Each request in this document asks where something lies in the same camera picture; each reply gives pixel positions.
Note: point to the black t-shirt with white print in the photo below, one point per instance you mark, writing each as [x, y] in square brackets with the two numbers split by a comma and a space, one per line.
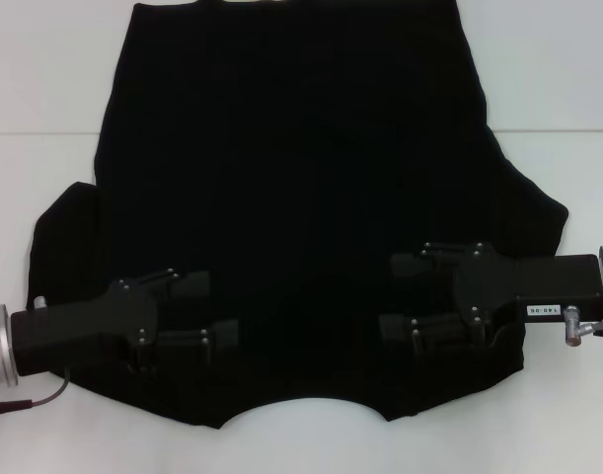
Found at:
[306, 148]

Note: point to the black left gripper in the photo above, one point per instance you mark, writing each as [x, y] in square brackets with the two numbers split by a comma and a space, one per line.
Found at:
[79, 328]

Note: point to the small silver connector stub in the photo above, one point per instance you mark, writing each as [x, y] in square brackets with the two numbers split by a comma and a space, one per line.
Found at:
[41, 301]

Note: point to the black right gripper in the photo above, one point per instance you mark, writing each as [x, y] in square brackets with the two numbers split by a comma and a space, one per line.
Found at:
[543, 289]

